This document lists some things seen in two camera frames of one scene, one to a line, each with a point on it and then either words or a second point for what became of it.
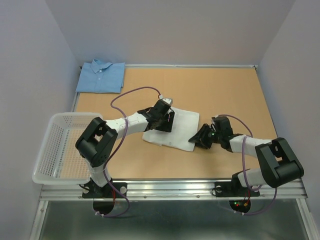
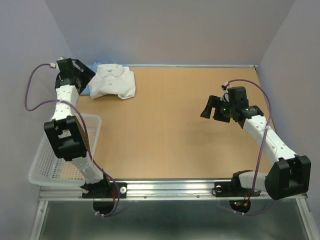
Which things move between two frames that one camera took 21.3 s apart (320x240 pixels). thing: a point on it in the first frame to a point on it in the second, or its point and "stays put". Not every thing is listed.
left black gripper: [167, 126] to [86, 74]
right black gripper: [199, 138] to [212, 102]
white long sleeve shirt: [184, 129] to [112, 79]
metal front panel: [172, 220] stays put
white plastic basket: [58, 162] stays put
